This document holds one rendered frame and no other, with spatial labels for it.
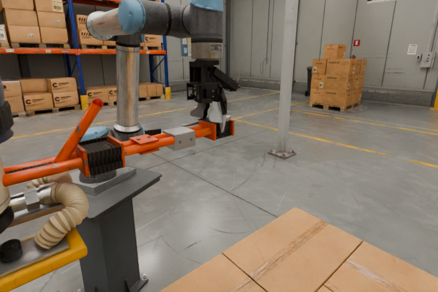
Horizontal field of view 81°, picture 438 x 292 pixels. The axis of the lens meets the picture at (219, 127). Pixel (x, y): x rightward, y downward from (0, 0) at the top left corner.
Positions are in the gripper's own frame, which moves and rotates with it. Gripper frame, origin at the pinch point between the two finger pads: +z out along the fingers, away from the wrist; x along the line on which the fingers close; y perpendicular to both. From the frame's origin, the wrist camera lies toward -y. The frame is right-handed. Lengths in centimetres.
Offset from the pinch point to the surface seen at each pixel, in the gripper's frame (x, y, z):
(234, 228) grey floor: -76, -86, 122
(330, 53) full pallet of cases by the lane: -305, -696, -30
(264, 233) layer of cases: -11, -43, 68
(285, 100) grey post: -151, -260, 39
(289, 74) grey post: -149, -262, 3
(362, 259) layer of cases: 30, -63, 68
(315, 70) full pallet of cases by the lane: -313, -637, 16
